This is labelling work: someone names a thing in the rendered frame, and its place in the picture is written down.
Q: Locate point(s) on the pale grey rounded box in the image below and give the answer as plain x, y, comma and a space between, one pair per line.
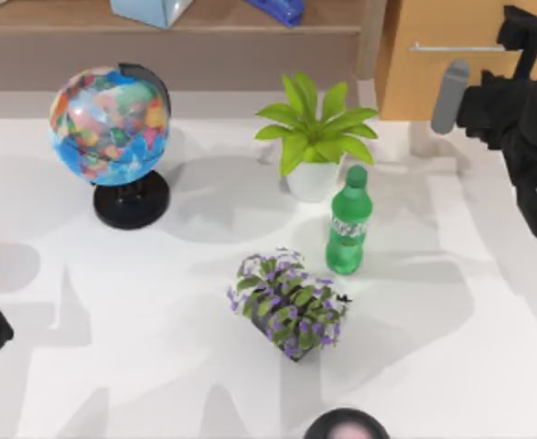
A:
450, 98

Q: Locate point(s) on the wooden cupboard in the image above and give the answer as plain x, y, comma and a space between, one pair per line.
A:
414, 78

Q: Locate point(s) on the green bottle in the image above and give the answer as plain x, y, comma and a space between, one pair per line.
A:
348, 215

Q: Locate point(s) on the green plant in white pot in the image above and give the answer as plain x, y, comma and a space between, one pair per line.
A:
311, 128

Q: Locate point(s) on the blue stapler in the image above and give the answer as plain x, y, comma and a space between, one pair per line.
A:
282, 11

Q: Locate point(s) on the purple flowers in black pot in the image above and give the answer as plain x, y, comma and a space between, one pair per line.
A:
291, 306

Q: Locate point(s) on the black round cup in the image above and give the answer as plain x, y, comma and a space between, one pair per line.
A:
323, 423

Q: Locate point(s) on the open wooden shelf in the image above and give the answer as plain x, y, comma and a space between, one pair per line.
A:
158, 50

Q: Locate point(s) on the light blue box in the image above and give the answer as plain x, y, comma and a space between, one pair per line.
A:
151, 11

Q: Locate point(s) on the colourful globe on black stand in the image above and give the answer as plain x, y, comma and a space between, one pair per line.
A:
108, 123

